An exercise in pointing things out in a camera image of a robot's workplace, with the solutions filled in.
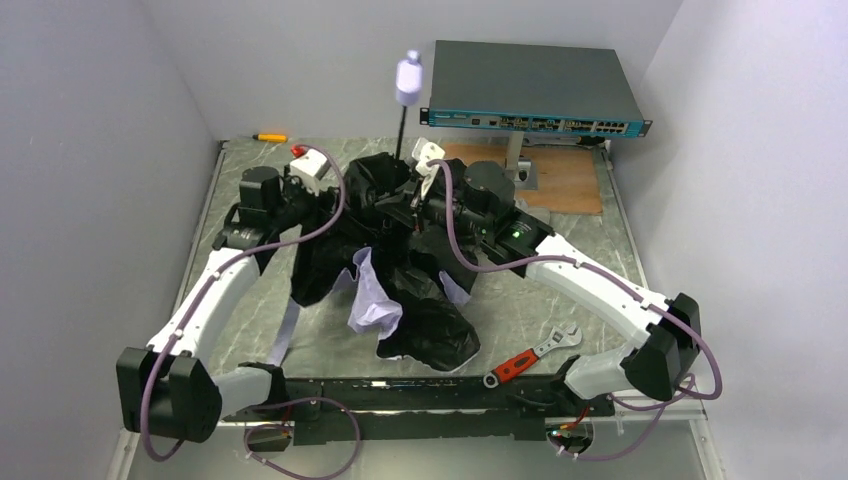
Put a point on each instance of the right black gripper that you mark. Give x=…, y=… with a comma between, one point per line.
x=403, y=207

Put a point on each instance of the wooden base board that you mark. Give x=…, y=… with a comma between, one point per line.
x=567, y=182

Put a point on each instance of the network switch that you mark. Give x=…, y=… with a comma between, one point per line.
x=531, y=89

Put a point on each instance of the yellow handled screwdriver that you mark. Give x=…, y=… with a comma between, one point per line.
x=270, y=138

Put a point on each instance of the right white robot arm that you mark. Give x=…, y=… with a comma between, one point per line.
x=487, y=233

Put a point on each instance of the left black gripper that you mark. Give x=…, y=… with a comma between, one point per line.
x=329, y=201

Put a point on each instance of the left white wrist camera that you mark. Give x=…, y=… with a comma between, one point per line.
x=309, y=166

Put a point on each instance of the black yellow tool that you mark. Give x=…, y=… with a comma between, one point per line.
x=590, y=141

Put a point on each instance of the red handled adjustable wrench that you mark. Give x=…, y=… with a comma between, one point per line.
x=567, y=337

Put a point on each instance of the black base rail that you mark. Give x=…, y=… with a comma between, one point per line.
x=407, y=408

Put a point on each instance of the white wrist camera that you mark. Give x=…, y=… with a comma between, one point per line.
x=309, y=166
x=423, y=153

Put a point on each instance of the lilac umbrella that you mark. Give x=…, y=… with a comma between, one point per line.
x=407, y=286

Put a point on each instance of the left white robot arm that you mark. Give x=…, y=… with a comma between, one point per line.
x=165, y=388

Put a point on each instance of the pink umbrella case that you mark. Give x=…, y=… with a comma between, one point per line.
x=541, y=213

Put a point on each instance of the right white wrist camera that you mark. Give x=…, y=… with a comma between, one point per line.
x=423, y=153

